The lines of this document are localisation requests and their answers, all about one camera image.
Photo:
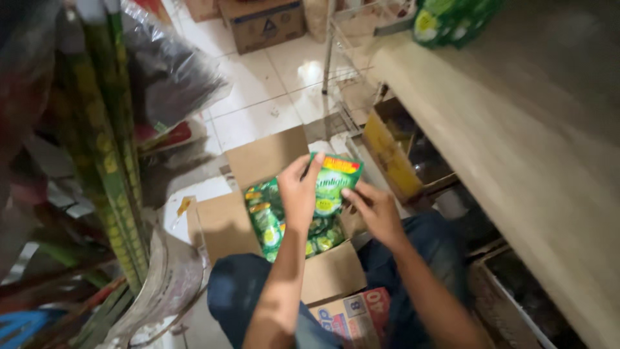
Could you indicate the person's left hand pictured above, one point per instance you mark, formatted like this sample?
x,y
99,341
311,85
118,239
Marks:
x,y
296,194

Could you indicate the person's right hand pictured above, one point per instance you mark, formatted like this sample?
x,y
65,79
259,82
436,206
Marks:
x,y
379,213

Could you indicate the green soap refill pouch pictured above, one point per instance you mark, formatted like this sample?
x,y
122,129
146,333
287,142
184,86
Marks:
x,y
336,182

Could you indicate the pile of green soap pouches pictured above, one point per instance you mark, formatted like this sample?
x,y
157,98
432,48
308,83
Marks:
x,y
271,223

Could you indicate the open brown cardboard carton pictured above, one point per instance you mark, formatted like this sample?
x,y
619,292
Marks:
x,y
271,232

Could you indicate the yellow brown open carton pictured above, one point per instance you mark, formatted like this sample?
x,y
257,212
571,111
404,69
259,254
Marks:
x,y
395,150

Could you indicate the printed red blue carton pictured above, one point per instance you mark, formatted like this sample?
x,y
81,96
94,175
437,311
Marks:
x,y
356,317

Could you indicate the person's dark blue trousers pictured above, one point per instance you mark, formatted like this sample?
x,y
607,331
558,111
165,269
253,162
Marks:
x,y
242,291

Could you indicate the wooden crate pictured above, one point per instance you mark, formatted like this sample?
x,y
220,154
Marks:
x,y
513,300

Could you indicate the wooden shelf counter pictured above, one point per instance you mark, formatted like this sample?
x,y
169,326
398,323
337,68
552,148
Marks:
x,y
523,135

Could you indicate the white woven sack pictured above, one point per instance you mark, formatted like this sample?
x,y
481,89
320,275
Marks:
x,y
155,291

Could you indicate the closed brown cardboard box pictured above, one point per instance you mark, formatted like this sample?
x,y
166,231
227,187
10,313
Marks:
x,y
265,24

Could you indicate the black plastic wrapped bundle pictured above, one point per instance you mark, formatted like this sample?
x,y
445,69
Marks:
x,y
169,72

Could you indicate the green yellow wrapped brooms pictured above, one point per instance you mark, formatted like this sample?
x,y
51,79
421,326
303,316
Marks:
x,y
109,145

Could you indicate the stack of green packets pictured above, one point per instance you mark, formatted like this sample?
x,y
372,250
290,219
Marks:
x,y
450,19

